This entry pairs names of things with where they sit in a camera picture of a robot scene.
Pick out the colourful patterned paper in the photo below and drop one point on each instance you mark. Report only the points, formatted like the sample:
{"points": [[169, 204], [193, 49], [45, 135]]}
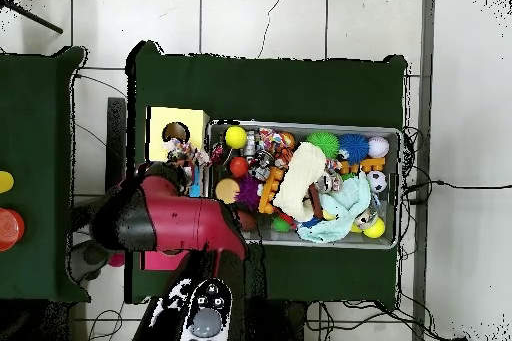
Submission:
{"points": [[270, 138], [180, 153]]}

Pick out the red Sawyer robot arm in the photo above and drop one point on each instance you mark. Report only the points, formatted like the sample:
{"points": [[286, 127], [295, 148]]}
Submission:
{"points": [[180, 217]]}

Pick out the wooden box with three holes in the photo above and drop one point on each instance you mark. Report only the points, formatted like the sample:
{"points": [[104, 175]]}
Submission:
{"points": [[192, 121]]}

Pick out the shallow clear mesh bin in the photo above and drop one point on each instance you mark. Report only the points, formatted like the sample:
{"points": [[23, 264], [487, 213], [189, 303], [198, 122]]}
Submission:
{"points": [[360, 242]]}

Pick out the red orange ball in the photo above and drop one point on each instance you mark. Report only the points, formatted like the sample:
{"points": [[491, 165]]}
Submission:
{"points": [[239, 166]]}

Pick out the purple spiky ball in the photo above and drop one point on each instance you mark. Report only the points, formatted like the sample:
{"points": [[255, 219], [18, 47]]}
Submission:
{"points": [[248, 191]]}

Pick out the large yellow ball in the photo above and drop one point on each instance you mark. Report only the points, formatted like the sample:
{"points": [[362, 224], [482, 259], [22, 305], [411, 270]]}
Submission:
{"points": [[236, 137]]}

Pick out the cream knitted cloth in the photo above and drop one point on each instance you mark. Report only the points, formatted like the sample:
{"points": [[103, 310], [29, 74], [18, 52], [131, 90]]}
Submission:
{"points": [[300, 181]]}

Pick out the green spiky ball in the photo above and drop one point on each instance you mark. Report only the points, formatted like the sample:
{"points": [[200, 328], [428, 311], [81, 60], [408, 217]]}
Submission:
{"points": [[324, 143]]}

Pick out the mint green cloth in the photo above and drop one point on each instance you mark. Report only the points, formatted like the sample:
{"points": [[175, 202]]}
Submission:
{"points": [[344, 205]]}

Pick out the blue spiky ball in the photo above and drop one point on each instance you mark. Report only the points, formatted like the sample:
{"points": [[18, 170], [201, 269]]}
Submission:
{"points": [[354, 147]]}

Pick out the black and white soccer ball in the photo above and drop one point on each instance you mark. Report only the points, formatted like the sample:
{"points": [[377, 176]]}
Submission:
{"points": [[376, 181]]}

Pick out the white baseball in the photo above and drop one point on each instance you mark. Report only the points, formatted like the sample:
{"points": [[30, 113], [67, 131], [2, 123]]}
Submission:
{"points": [[378, 147]]}

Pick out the black upright panel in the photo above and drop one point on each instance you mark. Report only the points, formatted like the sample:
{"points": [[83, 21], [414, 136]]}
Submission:
{"points": [[116, 137]]}

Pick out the dark green side table cloth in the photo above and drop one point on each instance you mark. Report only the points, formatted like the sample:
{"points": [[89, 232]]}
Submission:
{"points": [[36, 117]]}

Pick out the yellow round object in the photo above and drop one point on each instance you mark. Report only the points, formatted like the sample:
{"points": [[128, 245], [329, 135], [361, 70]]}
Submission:
{"points": [[4, 182]]}

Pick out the orange red round object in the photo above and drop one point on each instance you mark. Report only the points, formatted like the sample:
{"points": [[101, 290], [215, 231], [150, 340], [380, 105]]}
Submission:
{"points": [[10, 229]]}

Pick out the black slanted rod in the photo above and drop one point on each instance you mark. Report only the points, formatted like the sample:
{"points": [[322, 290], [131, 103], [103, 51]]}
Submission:
{"points": [[36, 18]]}

